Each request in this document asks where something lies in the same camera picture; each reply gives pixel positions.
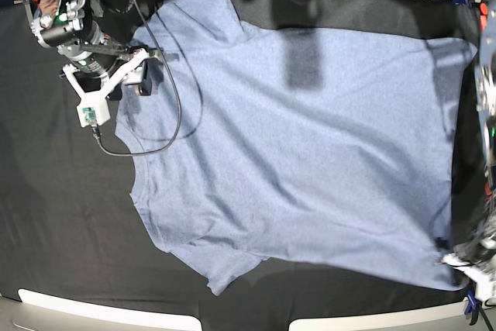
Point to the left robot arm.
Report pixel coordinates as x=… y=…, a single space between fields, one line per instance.
x=484 y=79

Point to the light blue t-shirt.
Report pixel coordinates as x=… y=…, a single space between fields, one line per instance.
x=325 y=146

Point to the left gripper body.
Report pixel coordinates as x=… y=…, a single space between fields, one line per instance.
x=475 y=258

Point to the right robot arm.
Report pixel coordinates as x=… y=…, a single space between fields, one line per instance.
x=75 y=26

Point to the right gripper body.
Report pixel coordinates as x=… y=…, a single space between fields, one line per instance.
x=95 y=71

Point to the orange clamp top left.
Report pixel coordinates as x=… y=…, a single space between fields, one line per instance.
x=31 y=7

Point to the black table cloth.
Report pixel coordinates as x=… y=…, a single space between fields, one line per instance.
x=69 y=228

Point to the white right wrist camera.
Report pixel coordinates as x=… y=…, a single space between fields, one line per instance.
x=93 y=109

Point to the orange blue clamp bottom right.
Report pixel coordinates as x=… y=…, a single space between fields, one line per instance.
x=471 y=309

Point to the orange clamp top right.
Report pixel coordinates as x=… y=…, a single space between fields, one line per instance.
x=483 y=10

